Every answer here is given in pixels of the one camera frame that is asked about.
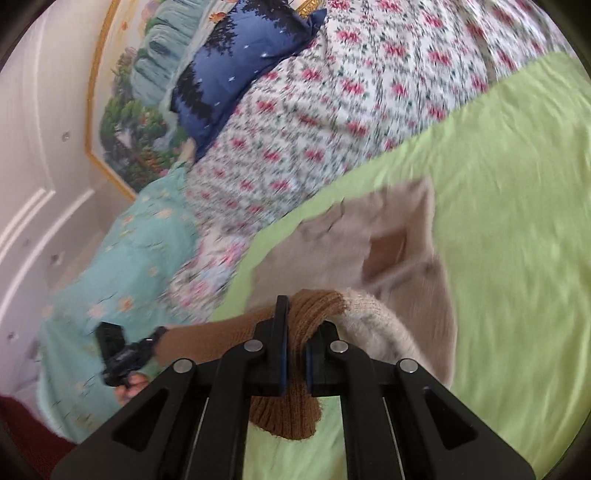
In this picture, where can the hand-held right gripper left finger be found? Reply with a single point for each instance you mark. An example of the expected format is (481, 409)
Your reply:
(282, 369)

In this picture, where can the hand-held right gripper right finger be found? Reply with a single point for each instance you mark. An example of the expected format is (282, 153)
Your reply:
(308, 369)

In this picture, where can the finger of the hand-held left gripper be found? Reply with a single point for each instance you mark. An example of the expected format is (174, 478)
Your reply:
(151, 338)

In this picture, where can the beige and brown knit sweater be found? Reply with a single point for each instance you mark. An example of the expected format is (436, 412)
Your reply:
(397, 258)

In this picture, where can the person's left hand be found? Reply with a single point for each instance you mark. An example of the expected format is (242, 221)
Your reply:
(131, 388)

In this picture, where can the teal floral blanket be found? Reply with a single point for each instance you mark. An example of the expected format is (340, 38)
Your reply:
(115, 286)

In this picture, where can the dark red cloth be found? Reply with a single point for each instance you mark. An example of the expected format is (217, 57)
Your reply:
(27, 434)

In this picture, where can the gold framed landscape painting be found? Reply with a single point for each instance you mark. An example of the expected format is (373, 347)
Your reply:
(134, 115)

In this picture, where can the light green bed sheet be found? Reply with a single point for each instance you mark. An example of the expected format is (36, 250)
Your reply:
(508, 221)

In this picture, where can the pink floral quilt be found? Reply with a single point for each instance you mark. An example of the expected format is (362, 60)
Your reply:
(323, 115)

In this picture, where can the dark blue starry pillow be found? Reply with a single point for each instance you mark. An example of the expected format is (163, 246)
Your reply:
(231, 69)

